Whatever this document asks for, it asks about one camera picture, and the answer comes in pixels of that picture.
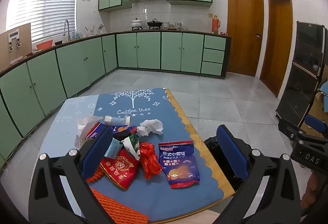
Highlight small white and blue bottle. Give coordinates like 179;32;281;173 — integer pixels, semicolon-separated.
104;115;131;126

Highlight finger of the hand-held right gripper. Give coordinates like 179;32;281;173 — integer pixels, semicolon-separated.
304;114;328;135
278;117;308;141

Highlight orange thermos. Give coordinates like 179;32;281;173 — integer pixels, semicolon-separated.
212;15;221;34

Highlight cardboard box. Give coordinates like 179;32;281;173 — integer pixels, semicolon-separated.
0;23;32;72

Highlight light blue paper card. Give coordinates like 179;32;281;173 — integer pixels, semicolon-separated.
104;137;124;159

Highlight blue biscuit packet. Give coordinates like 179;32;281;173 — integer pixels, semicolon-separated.
158;140;201;189

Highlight green cabinet drawer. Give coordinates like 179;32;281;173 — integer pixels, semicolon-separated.
204;35;226;50
202;48;225;63
201;61;223;76

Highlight red and gold packet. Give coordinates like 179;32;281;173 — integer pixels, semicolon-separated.
99;148;140;191

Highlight plain wooden door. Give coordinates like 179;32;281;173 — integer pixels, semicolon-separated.
259;0;293;98

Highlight clear plastic bag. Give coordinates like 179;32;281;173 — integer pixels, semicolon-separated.
74;116;103;149

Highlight wooden door with handle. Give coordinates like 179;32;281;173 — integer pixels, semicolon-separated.
227;0;264;77

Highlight person's right hand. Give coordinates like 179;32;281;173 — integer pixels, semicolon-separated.
301;171;319;211

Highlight green and white wrapper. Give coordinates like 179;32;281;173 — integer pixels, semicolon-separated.
123;134;141;161

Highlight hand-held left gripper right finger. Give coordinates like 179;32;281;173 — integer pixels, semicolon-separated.
215;125;301;224

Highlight red basin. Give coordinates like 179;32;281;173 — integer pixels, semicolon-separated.
36;40;55;50

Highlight blue tree print tablecloth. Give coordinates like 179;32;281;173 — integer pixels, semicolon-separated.
91;88;224;223

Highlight red plastic bag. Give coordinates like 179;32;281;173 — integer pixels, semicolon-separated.
139;142;163;179

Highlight white cooking pot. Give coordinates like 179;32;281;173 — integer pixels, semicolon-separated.
131;18;143;31

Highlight black glass cabinet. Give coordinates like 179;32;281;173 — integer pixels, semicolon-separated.
275;21;325;127

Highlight light blue table cover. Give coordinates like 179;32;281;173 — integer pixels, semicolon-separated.
37;94;108;214

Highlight window blinds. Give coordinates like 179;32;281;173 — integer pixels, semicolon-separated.
6;0;80;43

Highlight orange foam net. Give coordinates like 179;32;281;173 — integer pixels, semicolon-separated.
86;165;149;224

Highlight crumpled white tissue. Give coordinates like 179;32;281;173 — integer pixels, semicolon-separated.
137;119;164;136

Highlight green base cabinet unit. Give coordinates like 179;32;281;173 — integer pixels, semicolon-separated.
0;30;231;163

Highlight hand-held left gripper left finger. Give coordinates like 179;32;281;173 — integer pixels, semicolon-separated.
28;125;114;224

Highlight red snack packet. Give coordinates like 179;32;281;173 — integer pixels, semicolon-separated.
86;122;105;140

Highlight blue cloth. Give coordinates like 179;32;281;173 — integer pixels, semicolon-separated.
318;80;328;114

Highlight black trash bag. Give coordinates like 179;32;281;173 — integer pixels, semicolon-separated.
203;136;250;190

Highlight black wok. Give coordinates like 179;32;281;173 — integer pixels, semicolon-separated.
147;19;163;30

